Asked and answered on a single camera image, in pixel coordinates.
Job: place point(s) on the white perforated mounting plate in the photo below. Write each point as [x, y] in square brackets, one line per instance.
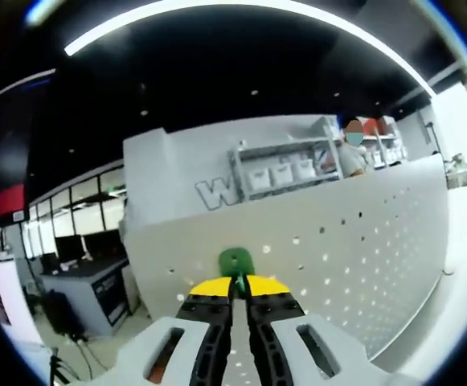
[337, 261]

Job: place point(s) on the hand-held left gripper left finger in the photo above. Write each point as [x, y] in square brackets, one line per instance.
[193, 335]

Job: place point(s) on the black background chair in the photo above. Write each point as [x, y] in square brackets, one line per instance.
[61, 313]

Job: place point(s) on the black pole stand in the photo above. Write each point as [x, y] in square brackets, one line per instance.
[432, 136]

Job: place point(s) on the grey background desk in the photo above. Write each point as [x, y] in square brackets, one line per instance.
[84, 289]

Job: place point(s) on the large black wall screen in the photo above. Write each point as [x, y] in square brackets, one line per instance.
[0, 161]

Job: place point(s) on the white lettered wall panel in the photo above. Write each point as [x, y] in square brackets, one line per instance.
[177, 161]

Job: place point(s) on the green hook assembly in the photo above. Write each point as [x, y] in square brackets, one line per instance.
[233, 261]

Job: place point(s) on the grey metal shelf rack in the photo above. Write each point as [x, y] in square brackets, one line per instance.
[281, 145]

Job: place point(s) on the red box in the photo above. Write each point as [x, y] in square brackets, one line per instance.
[378, 124]

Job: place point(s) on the background black monitor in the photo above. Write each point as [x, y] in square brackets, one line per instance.
[69, 247]
[102, 243]

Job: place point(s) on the curved white ceiling light strip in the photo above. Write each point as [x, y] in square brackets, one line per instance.
[80, 42]

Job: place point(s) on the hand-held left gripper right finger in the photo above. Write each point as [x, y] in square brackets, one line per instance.
[281, 337]

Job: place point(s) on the white storage bin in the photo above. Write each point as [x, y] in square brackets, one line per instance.
[282, 175]
[259, 179]
[305, 169]

